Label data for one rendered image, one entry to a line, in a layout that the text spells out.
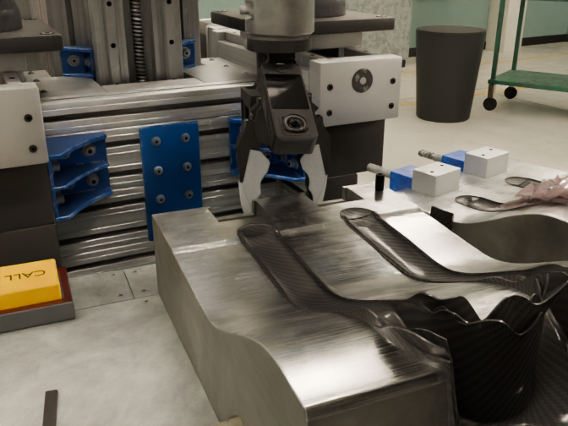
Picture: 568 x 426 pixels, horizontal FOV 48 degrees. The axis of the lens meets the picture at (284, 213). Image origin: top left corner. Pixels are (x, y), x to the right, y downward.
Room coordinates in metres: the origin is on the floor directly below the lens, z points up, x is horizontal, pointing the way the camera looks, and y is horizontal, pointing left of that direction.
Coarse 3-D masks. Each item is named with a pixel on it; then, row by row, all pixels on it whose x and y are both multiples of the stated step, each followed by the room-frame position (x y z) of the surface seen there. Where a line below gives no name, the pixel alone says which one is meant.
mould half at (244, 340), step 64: (384, 192) 0.65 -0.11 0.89; (192, 256) 0.50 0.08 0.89; (320, 256) 0.51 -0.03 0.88; (448, 256) 0.51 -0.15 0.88; (192, 320) 0.45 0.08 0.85; (256, 320) 0.39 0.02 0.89; (320, 320) 0.34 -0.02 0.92; (256, 384) 0.31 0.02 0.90; (320, 384) 0.26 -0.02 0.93; (384, 384) 0.27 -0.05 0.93
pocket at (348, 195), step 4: (344, 188) 0.67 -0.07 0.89; (348, 188) 0.67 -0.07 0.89; (344, 192) 0.67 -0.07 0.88; (348, 192) 0.67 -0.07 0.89; (352, 192) 0.66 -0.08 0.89; (344, 196) 0.67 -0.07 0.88; (348, 196) 0.66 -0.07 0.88; (352, 196) 0.66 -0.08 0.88; (356, 196) 0.65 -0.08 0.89; (360, 196) 0.64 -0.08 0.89; (328, 200) 0.67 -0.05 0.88; (332, 200) 0.67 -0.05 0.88; (336, 200) 0.67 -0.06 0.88; (340, 200) 0.67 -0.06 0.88; (344, 200) 0.67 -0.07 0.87; (348, 200) 0.66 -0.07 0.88; (352, 200) 0.66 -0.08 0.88; (316, 204) 0.66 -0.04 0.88; (320, 204) 0.66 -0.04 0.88; (324, 204) 0.66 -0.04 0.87; (328, 204) 0.66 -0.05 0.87; (332, 204) 0.66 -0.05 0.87
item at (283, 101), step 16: (272, 64) 0.70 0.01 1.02; (288, 64) 0.70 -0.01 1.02; (272, 80) 0.67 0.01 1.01; (288, 80) 0.68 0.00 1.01; (272, 96) 0.65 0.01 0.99; (288, 96) 0.66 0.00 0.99; (304, 96) 0.66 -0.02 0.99; (272, 112) 0.63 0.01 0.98; (288, 112) 0.64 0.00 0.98; (304, 112) 0.64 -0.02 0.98; (272, 128) 0.62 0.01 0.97; (288, 128) 0.61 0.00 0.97; (304, 128) 0.62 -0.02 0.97; (272, 144) 0.62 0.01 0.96; (288, 144) 0.61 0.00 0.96; (304, 144) 0.61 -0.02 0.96
